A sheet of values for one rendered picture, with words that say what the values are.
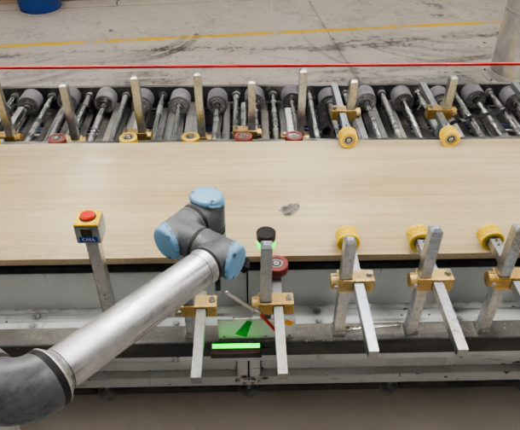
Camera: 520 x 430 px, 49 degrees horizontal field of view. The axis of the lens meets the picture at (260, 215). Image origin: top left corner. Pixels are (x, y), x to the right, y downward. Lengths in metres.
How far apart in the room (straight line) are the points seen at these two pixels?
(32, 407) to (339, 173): 1.65
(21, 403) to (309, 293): 1.33
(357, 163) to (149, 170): 0.88
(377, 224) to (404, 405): 0.94
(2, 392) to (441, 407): 2.08
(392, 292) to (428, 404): 0.72
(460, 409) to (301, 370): 0.73
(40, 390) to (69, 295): 1.21
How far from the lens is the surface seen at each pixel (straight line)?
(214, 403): 2.67
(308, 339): 1.98
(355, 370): 2.59
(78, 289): 2.20
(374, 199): 2.25
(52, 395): 1.05
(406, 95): 3.17
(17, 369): 1.06
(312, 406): 2.66
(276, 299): 1.86
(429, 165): 2.50
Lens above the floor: 2.24
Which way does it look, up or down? 39 degrees down
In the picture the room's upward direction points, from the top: straight up
